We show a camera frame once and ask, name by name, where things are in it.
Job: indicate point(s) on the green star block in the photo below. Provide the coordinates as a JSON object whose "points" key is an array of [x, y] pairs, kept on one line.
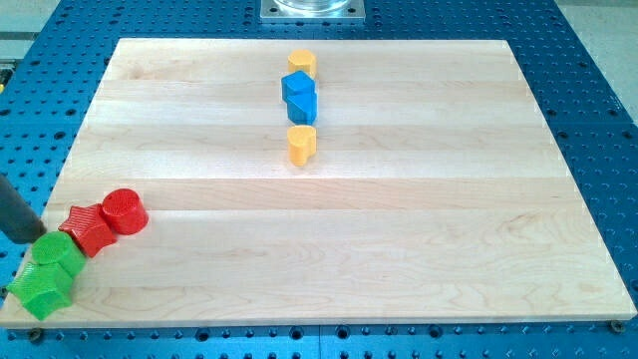
{"points": [[42, 288]]}

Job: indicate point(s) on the red star block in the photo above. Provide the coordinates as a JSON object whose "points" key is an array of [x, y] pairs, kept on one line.
{"points": [[89, 230]]}

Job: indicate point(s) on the yellow heart block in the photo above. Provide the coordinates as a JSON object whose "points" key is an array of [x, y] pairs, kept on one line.
{"points": [[302, 144]]}

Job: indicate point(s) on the blue triangular block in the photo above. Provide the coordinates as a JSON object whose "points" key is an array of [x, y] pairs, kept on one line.
{"points": [[302, 108]]}

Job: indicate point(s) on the blue cube block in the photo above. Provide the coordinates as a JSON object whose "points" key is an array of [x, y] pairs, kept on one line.
{"points": [[296, 83]]}

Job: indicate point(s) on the wooden board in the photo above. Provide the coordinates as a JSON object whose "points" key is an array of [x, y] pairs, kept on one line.
{"points": [[437, 193]]}

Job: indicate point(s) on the yellow pentagon block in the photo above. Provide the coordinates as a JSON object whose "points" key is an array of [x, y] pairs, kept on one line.
{"points": [[302, 60]]}

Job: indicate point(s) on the red cylinder block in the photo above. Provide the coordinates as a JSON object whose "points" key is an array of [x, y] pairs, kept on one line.
{"points": [[124, 211]]}

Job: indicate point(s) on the green cylinder block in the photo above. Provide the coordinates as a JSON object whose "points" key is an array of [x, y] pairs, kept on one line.
{"points": [[58, 247]]}

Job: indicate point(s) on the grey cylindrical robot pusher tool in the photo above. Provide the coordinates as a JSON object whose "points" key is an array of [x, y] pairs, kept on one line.
{"points": [[19, 221]]}

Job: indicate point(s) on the left board corner screw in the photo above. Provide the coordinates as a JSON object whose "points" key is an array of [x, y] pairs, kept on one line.
{"points": [[34, 335]]}

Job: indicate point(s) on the board corner screw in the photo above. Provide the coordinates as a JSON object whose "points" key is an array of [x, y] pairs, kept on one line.
{"points": [[34, 335], [616, 326]]}

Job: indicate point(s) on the right board corner screw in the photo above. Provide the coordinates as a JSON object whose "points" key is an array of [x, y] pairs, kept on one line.
{"points": [[616, 326]]}

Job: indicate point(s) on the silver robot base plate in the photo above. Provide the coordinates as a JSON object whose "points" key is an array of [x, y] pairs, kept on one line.
{"points": [[311, 11]]}

